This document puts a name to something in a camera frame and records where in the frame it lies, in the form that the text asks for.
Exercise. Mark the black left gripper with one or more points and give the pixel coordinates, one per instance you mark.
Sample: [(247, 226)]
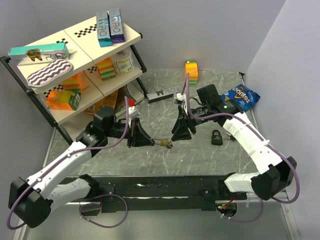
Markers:
[(140, 137)]

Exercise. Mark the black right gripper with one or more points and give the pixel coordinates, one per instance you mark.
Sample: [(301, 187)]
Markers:
[(180, 128)]

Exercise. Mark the small brass padlock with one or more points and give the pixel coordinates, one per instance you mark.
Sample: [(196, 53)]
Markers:
[(161, 142)]

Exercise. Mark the black padlock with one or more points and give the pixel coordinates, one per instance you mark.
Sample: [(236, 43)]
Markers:
[(216, 138)]

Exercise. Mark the black padlock keys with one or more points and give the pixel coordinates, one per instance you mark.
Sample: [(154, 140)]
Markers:
[(229, 136)]

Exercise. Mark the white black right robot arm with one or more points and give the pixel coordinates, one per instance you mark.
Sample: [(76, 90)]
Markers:
[(274, 173)]

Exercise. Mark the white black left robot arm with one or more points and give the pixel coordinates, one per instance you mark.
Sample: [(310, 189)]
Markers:
[(33, 199)]

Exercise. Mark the silver toothpaste box on table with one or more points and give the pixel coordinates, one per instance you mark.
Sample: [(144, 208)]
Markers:
[(161, 94)]

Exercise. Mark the orange box bottom shelf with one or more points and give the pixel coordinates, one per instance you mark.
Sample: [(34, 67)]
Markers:
[(109, 100)]

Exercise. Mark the sponge pack on table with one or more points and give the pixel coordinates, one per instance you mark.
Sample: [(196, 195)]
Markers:
[(191, 68)]

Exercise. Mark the blue Doritos chip bag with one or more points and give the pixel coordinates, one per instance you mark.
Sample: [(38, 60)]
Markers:
[(243, 96)]

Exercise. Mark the toilet paper roll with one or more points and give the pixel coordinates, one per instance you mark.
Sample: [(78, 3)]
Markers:
[(123, 62)]

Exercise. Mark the sponge pack middle shelf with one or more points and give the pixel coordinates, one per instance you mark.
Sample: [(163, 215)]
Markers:
[(106, 69)]

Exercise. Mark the orange green snack box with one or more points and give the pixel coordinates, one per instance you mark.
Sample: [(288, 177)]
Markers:
[(63, 100)]

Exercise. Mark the orange sponge pack left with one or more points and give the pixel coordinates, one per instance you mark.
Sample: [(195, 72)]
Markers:
[(75, 83)]

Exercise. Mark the beige black shelf rack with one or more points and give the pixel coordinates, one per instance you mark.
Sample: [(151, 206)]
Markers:
[(81, 40)]

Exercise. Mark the pink grey striped sponge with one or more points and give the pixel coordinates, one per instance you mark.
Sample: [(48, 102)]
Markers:
[(49, 73)]

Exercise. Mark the purple toothpaste box standing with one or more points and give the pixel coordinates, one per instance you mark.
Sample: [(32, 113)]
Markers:
[(116, 26)]

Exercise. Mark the blue toothpaste box standing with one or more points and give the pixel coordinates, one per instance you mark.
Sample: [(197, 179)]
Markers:
[(103, 29)]

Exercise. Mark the teal toothpaste box lying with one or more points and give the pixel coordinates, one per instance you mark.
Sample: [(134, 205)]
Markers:
[(37, 54)]

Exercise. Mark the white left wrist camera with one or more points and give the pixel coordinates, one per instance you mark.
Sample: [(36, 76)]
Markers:
[(131, 110)]

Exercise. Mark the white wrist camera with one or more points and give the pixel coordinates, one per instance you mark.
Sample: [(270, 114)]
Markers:
[(131, 110), (179, 98)]

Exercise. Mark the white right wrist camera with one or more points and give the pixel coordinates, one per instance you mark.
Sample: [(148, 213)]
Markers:
[(179, 98)]

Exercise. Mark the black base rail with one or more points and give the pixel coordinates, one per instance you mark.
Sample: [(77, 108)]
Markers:
[(150, 193)]

